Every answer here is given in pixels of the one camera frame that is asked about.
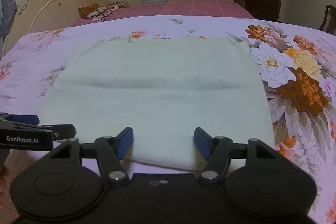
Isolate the lilac floral bed sheet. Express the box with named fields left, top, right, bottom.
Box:
left=1, top=15, right=335, bottom=223

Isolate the orange patterned pillow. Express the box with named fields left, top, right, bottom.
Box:
left=78, top=3, right=120, bottom=21

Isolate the left hand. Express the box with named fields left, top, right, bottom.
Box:
left=0, top=165, right=10, bottom=210

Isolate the dark wooden chair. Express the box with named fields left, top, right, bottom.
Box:
left=319, top=5, right=336, bottom=35

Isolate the pink bed cover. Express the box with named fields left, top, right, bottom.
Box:
left=75, top=0, right=255, bottom=27

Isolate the pale green cloth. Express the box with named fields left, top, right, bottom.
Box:
left=39, top=37, right=274, bottom=170

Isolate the cream arched headboard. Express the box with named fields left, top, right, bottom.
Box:
left=2, top=0, right=106, bottom=56

